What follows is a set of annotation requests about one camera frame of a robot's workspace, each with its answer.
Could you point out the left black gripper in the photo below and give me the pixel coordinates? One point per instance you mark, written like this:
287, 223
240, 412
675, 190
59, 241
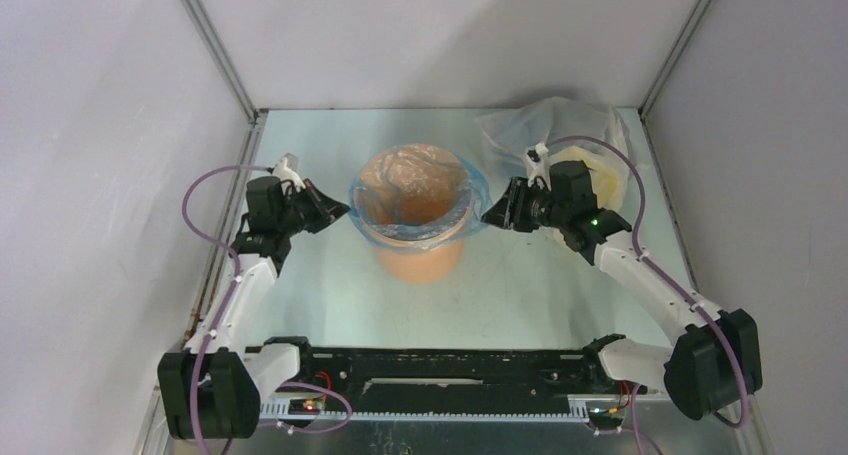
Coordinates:
325, 209

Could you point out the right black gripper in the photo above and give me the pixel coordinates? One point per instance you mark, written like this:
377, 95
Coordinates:
519, 204

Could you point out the orange plastic trash bin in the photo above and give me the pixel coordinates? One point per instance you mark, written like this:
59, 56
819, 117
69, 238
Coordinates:
420, 266

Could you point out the blue plastic trash bag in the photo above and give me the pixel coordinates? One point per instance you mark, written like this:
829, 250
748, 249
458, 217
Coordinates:
477, 207

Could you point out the translucent white plastic bag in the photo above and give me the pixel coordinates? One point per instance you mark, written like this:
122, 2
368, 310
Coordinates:
588, 147

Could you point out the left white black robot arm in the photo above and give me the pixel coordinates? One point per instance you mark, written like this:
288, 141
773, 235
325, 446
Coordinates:
232, 319

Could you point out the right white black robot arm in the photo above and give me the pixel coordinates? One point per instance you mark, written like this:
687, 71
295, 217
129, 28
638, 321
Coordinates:
713, 359

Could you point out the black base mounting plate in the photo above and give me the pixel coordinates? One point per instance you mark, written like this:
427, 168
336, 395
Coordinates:
396, 383

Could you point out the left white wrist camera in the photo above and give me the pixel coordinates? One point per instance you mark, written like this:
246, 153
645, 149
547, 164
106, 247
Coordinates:
285, 169

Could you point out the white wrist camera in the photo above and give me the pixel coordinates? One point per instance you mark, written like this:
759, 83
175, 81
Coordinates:
536, 161
285, 169

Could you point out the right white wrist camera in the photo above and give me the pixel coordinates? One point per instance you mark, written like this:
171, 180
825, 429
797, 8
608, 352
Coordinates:
536, 161

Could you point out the left side aluminium rail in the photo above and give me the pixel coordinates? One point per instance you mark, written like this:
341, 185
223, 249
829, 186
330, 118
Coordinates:
215, 264

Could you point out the left aluminium corner post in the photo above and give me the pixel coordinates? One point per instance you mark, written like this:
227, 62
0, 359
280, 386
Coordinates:
198, 15

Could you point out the aluminium corner post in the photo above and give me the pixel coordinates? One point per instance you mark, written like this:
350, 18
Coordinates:
681, 43
198, 15

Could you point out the aluminium frame rail front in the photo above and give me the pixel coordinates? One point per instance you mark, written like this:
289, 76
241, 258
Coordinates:
372, 383

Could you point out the right aluminium corner post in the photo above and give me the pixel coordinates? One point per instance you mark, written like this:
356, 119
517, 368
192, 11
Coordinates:
681, 43

